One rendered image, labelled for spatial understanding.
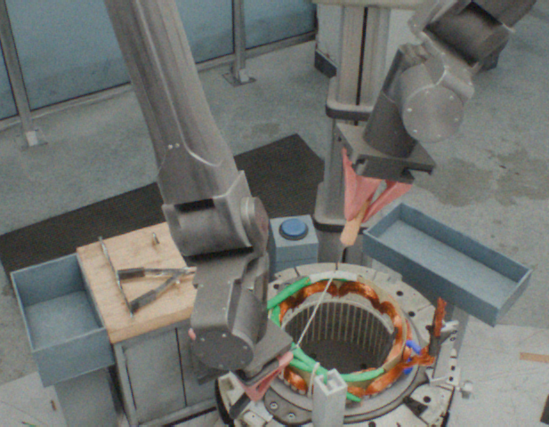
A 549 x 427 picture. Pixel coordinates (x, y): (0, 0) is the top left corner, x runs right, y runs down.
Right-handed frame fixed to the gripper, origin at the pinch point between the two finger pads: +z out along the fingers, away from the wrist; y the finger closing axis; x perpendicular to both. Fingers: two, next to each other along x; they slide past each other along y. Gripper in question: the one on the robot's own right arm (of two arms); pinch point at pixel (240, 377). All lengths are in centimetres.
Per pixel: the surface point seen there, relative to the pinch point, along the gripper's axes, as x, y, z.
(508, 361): 57, 9, 38
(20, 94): 67, -216, 95
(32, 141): 67, -212, 116
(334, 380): 7.9, 7.5, -0.1
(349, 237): 15.3, 1.0, -13.9
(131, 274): 4.0, -29.5, 8.6
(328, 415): 5.7, 9.2, 3.1
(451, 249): 49, -4, 14
